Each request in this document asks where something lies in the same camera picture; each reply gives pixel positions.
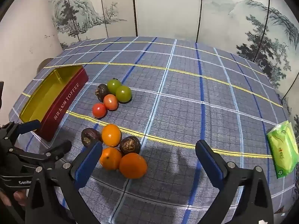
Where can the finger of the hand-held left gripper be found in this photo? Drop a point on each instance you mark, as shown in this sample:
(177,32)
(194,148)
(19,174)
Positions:
(30,125)
(56,151)

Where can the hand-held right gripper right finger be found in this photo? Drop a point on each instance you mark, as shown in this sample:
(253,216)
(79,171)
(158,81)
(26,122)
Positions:
(210,165)

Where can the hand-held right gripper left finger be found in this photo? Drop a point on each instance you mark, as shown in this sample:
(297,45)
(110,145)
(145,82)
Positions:
(87,168)

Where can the small orange mandarin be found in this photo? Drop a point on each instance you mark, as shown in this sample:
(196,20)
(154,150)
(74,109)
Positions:
(111,159)

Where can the dark brown water chestnut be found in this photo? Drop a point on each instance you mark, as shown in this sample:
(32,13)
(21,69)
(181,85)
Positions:
(102,92)
(89,137)
(130,145)

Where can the red tin box gold inside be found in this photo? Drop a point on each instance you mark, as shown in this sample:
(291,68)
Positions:
(60,102)

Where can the small oval orange kumquat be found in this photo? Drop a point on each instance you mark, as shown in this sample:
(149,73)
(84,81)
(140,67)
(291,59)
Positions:
(111,135)

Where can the large orange mandarin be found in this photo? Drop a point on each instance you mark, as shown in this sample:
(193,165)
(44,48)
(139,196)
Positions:
(133,166)

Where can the red tomato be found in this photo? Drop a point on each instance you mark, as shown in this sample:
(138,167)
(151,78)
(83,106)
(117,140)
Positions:
(99,110)

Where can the orange-red tomato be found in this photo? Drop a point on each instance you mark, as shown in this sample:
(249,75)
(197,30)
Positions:
(110,102)

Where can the green tomato with stem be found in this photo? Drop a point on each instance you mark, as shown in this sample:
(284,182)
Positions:
(114,86)

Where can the person's left hand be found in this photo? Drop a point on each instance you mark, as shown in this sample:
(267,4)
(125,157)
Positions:
(16,196)

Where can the round brown stool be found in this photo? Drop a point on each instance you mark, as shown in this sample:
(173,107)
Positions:
(43,64)

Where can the green tissue packet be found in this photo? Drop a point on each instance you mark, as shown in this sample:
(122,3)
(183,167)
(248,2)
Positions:
(282,149)

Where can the blue plaid tablecloth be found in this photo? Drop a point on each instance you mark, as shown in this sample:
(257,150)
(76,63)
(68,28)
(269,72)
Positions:
(186,93)

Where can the landscape painted folding screen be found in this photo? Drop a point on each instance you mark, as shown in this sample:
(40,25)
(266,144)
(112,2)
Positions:
(163,9)

